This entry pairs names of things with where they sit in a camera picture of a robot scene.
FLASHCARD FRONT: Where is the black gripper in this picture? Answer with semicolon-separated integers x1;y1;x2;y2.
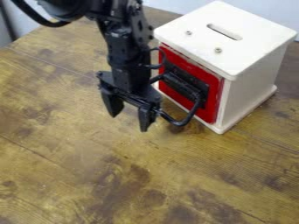
97;31;162;132

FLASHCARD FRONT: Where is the black drawer handle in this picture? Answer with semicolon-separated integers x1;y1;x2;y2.
151;62;210;127

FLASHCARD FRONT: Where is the red drawer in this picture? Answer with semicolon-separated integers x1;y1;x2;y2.
158;44;224;124

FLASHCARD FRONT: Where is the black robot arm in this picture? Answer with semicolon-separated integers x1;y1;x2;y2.
11;0;162;132

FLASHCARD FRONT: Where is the white wooden cabinet box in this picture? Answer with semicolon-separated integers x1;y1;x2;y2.
154;1;296;134

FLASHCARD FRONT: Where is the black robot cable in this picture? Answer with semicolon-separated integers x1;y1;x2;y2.
11;0;71;28

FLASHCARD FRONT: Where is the dark vertical post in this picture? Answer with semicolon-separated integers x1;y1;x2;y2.
0;0;17;41

